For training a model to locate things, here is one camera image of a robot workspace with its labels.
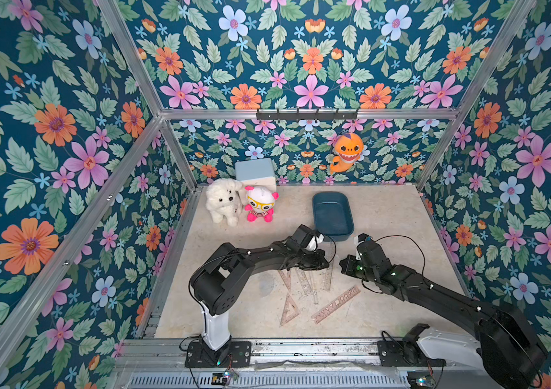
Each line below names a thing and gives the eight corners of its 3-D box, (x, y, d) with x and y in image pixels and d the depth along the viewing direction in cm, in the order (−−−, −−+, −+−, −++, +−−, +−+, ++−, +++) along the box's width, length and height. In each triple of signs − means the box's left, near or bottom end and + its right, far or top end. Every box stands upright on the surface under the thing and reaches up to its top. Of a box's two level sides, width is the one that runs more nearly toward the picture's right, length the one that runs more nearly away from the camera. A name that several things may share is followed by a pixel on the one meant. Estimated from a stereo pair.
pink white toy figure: (247, 221, 109) (240, 196, 96) (253, 209, 113) (247, 184, 100) (273, 226, 106) (270, 202, 93) (278, 214, 111) (275, 190, 98)
